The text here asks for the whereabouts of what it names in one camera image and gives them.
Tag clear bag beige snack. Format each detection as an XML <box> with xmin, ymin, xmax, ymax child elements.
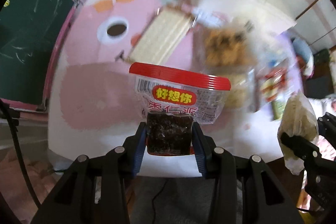
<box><xmin>277</xmin><ymin>91</ymin><xmax>318</xmax><ymax>176</ymax></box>

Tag red-lidded date snack packet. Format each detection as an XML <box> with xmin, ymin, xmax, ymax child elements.
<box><xmin>129</xmin><ymin>63</ymin><xmax>231</xmax><ymax>156</ymax></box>

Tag pink cartoon tablecloth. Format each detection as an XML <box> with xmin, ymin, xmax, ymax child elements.
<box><xmin>47</xmin><ymin>0</ymin><xmax>305</xmax><ymax>179</ymax></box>

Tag wafer biscuit packet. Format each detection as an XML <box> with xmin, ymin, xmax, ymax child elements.
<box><xmin>127</xmin><ymin>6</ymin><xmax>195</xmax><ymax>65</ymax></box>

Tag green chalkboard pink frame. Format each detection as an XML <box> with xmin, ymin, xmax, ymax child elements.
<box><xmin>1</xmin><ymin>0</ymin><xmax>79</xmax><ymax>112</ymax></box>

